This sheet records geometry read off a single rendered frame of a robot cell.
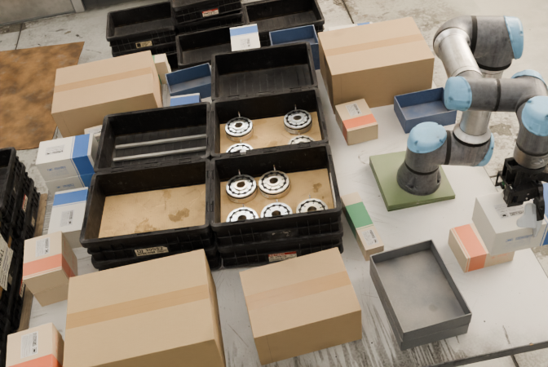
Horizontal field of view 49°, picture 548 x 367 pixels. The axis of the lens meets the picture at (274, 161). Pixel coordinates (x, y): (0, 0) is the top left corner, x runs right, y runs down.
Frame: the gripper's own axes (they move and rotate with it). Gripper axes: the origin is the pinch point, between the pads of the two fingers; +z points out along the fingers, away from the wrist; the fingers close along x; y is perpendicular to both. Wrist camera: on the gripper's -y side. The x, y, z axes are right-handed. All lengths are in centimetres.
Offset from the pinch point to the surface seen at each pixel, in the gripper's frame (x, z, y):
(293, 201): -42, 28, 53
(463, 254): -13.8, 33.6, 6.1
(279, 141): -72, 28, 52
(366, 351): 7, 41, 42
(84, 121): -105, 27, 125
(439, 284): -6.5, 35.3, 16.2
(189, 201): -52, 28, 86
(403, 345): 9, 38, 32
